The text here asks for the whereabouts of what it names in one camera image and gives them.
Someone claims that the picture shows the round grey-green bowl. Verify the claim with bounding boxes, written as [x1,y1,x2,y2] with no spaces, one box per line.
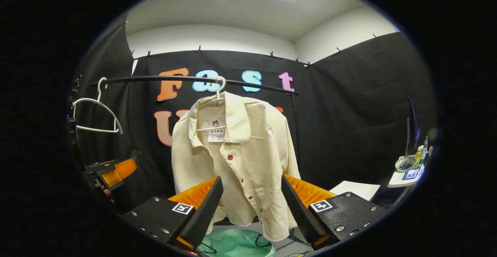
[395,155,416,173]

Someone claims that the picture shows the white flat board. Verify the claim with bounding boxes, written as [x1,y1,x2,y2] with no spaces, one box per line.
[330,181,381,201]

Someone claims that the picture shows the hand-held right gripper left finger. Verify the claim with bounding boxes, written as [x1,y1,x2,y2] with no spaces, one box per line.
[123,175,224,254]

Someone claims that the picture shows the green laundry hamper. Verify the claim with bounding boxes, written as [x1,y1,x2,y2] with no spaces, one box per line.
[198,228,276,257]

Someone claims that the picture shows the black backdrop cloth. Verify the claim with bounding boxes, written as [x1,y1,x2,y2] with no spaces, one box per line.
[72,16,435,215]

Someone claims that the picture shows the white plastic hanger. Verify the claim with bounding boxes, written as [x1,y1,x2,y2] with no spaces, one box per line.
[196,76,227,132]
[72,77,124,135]

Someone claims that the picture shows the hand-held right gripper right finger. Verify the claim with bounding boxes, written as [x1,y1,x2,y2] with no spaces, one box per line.
[280,174,388,250]

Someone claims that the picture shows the small white table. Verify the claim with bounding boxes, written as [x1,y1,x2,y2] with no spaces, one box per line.
[388,164,426,188]

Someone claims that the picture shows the cream button shirt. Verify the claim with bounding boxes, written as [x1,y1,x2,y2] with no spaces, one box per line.
[171,91,301,242]

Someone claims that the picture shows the black clothes rack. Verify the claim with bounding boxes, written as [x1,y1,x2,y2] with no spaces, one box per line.
[90,75,302,172]

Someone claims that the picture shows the white paper hang tag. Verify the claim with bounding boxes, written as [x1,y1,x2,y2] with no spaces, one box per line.
[207,117,226,142]

